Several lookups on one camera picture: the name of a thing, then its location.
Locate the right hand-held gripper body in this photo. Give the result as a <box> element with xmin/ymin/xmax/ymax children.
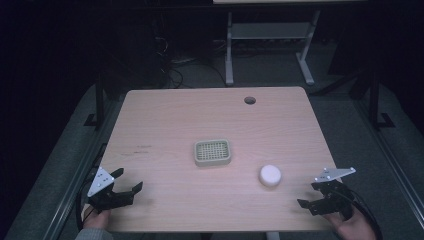
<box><xmin>309</xmin><ymin>166</ymin><xmax>357</xmax><ymax>221</ymax></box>

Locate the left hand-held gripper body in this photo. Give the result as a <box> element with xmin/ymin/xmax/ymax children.
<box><xmin>86</xmin><ymin>166</ymin><xmax>136</xmax><ymax>212</ymax></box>

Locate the white round lid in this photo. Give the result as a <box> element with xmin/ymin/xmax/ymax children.
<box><xmin>258</xmin><ymin>164</ymin><xmax>283</xmax><ymax>188</ymax></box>

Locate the grey-green slotted soap dish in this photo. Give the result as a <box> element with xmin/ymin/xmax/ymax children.
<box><xmin>193</xmin><ymin>138</ymin><xmax>233</xmax><ymax>168</ymax></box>

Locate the person's right hand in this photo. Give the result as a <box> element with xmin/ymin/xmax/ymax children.
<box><xmin>324</xmin><ymin>207</ymin><xmax>378</xmax><ymax>240</ymax></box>

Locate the person's left hand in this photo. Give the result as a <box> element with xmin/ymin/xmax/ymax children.
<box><xmin>81</xmin><ymin>203</ymin><xmax>111</xmax><ymax>231</ymax></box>

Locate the black metal stand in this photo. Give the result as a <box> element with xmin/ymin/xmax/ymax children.
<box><xmin>366</xmin><ymin>66</ymin><xmax>397</xmax><ymax>130</ymax></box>
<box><xmin>83</xmin><ymin>71</ymin><xmax>108</xmax><ymax>129</ymax></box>

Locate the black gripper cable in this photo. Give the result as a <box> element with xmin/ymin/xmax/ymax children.
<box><xmin>346</xmin><ymin>188</ymin><xmax>384</xmax><ymax>240</ymax></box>
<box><xmin>75</xmin><ymin>143</ymin><xmax>108</xmax><ymax>232</ymax></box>

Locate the tangle of black floor cables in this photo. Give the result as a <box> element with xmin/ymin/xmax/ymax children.
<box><xmin>151</xmin><ymin>33</ymin><xmax>228</xmax><ymax>88</ymax></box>

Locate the white metal desk frame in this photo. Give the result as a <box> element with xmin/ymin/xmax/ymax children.
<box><xmin>224</xmin><ymin>9</ymin><xmax>322</xmax><ymax>87</ymax></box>

